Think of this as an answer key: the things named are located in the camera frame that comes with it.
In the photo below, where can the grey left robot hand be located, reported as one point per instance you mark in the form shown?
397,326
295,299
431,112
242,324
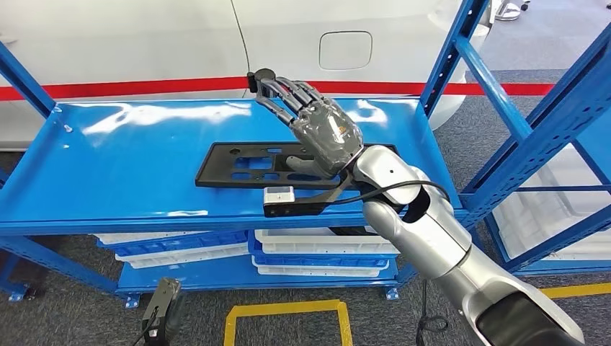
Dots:
162,310

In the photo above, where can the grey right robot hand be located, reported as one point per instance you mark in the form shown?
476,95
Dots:
327,133

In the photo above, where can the black plastic panel part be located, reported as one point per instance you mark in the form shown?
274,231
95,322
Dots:
215,176

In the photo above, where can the black caster wheel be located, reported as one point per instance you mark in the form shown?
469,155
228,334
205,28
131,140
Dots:
31,292

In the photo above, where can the white car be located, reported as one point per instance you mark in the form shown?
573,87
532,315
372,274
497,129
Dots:
143,38

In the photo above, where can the grey chair base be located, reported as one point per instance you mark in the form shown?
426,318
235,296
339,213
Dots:
508,9

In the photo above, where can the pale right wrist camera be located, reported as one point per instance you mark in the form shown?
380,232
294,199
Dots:
279,196

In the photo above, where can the black stanchion post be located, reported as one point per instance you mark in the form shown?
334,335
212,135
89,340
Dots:
264,74

